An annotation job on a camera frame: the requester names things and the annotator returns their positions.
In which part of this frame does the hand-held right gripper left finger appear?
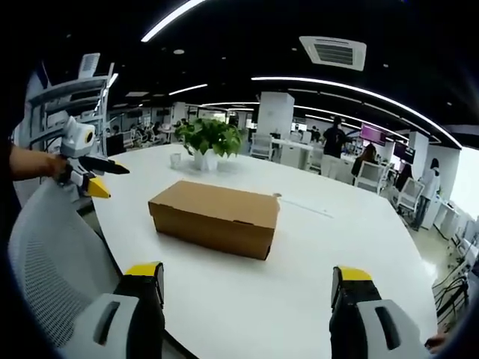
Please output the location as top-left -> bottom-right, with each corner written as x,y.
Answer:
59,261 -> 166,359

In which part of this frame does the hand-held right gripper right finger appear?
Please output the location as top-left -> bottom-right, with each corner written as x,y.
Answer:
329,266 -> 431,359

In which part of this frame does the brown cardboard shoe box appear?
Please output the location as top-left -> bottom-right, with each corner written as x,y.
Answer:
147,179 -> 281,262

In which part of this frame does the person's right hand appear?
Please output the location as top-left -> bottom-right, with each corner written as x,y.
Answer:
424,331 -> 456,355

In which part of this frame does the white metal shelf rack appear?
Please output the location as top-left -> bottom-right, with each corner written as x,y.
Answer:
24,52 -> 115,154

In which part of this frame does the white mesh office chair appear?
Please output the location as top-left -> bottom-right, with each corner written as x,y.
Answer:
7,181 -> 124,351

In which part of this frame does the green potted plant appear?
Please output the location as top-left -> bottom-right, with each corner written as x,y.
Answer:
174,117 -> 246,172

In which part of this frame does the white square pillar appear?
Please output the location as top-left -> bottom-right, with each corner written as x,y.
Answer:
256,91 -> 296,138

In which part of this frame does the white office desk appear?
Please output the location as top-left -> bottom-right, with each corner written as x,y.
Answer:
272,137 -> 323,169

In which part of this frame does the ceiling air conditioner vent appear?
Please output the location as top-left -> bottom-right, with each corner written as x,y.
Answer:
299,35 -> 367,72

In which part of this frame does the purple wall screen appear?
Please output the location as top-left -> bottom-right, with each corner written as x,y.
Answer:
360,123 -> 388,147

